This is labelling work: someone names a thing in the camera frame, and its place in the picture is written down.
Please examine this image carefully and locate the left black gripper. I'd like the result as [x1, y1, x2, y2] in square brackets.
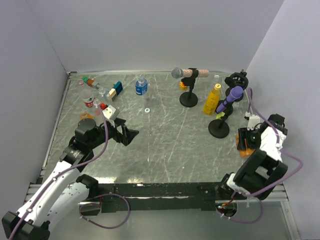
[88, 117, 139, 150]

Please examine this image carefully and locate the small orange juice bottle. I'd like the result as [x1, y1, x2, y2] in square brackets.
[235, 134, 255, 158]

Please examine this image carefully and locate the blue label water bottle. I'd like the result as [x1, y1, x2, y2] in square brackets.
[135, 77, 148, 96]

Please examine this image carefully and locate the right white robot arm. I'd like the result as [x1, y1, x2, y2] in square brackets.
[216, 114, 288, 199]

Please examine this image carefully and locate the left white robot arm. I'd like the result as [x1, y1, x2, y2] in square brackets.
[1, 118, 139, 240]

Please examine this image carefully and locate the open orange juice bottle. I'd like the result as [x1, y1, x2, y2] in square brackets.
[79, 111, 93, 120]

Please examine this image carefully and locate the tall yellow juice bottle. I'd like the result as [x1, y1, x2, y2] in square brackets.
[203, 83, 221, 116]

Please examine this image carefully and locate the red label clear bottle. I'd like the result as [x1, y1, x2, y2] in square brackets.
[80, 89, 95, 108]

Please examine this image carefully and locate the clear bottle at back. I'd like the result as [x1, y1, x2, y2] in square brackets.
[214, 74, 221, 84]

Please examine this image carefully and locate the clear small cup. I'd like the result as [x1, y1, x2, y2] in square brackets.
[98, 87, 106, 97]
[93, 99, 101, 109]

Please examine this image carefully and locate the purple microphone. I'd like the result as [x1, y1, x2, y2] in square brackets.
[215, 86, 244, 114]

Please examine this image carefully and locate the blue and wood block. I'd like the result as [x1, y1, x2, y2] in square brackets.
[106, 81, 123, 102]

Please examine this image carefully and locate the black round holder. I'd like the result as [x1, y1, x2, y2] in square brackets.
[224, 69, 249, 102]

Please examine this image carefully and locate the colourful block stack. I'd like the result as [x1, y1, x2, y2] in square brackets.
[82, 77, 101, 89]

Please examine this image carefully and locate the yellow toy brick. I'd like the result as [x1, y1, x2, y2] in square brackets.
[179, 81, 188, 91]

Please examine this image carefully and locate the pink glitter microphone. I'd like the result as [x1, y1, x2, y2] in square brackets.
[171, 67, 210, 79]

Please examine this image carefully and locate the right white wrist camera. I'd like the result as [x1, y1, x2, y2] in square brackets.
[244, 111, 261, 131]

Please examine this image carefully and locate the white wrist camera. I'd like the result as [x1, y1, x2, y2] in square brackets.
[244, 111, 261, 131]
[100, 103, 120, 122]

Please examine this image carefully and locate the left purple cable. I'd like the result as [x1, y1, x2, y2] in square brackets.
[7, 104, 131, 240]

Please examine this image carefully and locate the purple cable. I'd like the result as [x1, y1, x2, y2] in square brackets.
[217, 87, 305, 224]
[7, 104, 131, 240]

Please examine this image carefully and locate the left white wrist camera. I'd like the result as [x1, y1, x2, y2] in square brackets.
[100, 103, 120, 122]

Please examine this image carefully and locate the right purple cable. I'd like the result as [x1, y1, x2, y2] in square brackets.
[217, 87, 305, 224]

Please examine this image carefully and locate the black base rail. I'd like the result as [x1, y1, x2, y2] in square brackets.
[68, 182, 248, 213]

